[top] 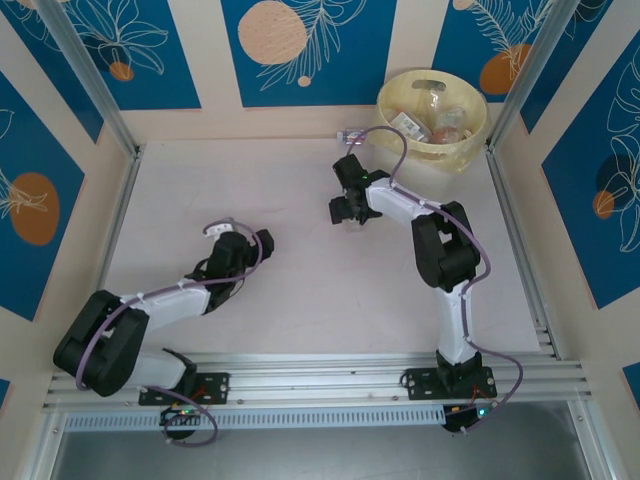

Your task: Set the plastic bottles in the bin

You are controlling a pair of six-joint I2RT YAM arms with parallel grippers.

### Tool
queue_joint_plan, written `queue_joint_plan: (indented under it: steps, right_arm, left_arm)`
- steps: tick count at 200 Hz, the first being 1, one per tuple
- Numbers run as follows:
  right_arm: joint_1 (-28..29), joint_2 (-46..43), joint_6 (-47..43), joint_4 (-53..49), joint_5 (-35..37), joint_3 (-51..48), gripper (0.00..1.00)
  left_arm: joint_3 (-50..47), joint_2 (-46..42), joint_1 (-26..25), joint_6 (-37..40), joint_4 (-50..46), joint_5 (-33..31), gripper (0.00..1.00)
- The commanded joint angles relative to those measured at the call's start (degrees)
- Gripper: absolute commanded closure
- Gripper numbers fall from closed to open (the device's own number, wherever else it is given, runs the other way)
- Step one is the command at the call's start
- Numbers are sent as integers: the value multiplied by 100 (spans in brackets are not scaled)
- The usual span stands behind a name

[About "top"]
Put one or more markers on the small clear bottle pink label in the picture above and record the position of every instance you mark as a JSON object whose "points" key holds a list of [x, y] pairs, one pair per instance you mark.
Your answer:
{"points": [[352, 135]]}

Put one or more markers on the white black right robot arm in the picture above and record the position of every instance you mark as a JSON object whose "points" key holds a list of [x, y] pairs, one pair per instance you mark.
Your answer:
{"points": [[452, 320]]}

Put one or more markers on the yellow round plastic bin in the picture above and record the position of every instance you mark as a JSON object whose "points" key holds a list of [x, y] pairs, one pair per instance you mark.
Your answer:
{"points": [[450, 160]]}

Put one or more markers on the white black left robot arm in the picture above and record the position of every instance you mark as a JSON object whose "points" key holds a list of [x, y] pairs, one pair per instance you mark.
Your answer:
{"points": [[170, 305]]}

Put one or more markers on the aluminium base rail beam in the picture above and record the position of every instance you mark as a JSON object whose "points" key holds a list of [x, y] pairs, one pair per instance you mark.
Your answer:
{"points": [[310, 380]]}

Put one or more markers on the small circuit board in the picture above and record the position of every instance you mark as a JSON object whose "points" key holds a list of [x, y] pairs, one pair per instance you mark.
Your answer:
{"points": [[470, 415], [182, 412]]}

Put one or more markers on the aluminium frame post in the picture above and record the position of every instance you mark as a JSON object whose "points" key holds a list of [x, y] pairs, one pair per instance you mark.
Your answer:
{"points": [[86, 65], [536, 65]]}

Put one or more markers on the grey metal panel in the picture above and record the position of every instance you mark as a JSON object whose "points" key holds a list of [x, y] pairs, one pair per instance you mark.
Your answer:
{"points": [[300, 457]]}

